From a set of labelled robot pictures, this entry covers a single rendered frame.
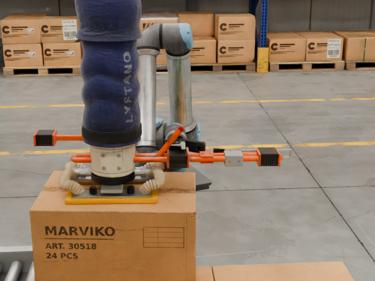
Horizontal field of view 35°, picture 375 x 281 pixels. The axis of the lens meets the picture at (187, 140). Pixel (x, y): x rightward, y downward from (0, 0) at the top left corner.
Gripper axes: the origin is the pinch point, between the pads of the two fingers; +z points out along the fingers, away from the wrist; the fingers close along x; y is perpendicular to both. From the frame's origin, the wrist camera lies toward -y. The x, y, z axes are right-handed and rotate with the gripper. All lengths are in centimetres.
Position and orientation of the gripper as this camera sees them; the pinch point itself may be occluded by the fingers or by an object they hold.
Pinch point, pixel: (184, 157)
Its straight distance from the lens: 230.9
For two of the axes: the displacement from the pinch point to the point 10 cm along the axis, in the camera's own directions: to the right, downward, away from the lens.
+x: -0.1, -9.6, -2.9
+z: 0.6, 2.9, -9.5
